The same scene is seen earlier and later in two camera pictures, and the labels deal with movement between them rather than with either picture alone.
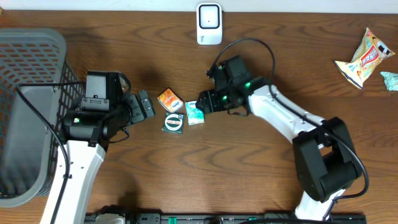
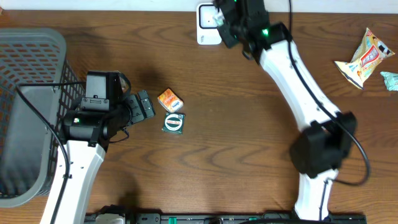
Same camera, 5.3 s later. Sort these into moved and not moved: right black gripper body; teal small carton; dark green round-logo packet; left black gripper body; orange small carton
Moved: teal small carton; right black gripper body
Not moved: orange small carton; left black gripper body; dark green round-logo packet
